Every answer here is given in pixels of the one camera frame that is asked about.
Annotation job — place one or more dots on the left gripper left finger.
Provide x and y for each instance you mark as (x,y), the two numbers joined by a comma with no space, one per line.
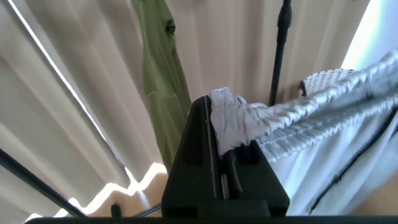
(192,177)

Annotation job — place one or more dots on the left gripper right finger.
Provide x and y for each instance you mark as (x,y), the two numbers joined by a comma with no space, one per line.
(258,183)

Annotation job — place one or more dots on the pale grey shorts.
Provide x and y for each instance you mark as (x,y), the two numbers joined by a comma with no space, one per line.
(311,130)

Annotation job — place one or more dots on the green long-sleeved shirt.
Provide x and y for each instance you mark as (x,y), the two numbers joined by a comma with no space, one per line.
(161,77)

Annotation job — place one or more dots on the white laundry basket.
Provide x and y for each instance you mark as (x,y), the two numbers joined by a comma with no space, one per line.
(326,79)

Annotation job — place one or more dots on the black clothes rack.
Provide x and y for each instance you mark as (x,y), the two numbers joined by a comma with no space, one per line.
(280,46)

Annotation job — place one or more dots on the beige curtain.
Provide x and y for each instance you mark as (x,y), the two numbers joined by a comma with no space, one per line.
(93,46)

